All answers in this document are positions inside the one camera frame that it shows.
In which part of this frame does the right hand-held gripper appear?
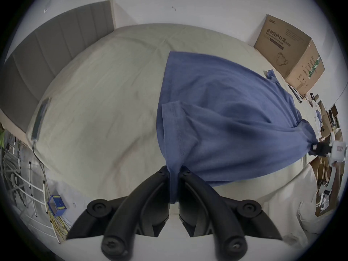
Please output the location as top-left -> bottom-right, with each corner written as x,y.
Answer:
308,138 -> 348,165

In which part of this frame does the brown cardboard carton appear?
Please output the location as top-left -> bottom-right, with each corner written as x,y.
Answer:
254,14 -> 326,97

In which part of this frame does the blue shirt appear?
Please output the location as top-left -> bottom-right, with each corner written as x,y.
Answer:
156,51 -> 317,204

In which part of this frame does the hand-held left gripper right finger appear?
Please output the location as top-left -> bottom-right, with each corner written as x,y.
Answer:
178,166 -> 283,261

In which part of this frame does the bundle of yellow cables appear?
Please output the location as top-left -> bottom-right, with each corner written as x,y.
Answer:
47,213 -> 70,243

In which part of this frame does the bed with beige sheet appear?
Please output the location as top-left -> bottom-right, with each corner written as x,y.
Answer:
26,23 -> 328,210

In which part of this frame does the grey cable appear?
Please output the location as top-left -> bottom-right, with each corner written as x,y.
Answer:
32,142 -> 49,200

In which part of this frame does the white metal rack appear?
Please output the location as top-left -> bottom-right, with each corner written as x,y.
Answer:
0,135 -> 61,245

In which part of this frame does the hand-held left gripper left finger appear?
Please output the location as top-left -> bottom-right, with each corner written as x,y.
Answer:
67,165 -> 170,261

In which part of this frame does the small blue box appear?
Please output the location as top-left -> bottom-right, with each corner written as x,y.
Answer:
47,195 -> 67,217

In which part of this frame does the grey padded headboard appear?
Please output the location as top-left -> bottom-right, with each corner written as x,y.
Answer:
0,0 -> 116,140

